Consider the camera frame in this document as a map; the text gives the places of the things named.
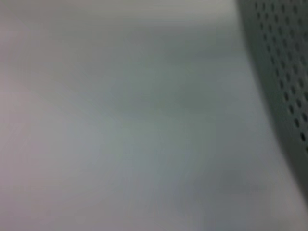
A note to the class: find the grey perforated storage bin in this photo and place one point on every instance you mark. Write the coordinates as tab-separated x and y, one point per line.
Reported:
284	60

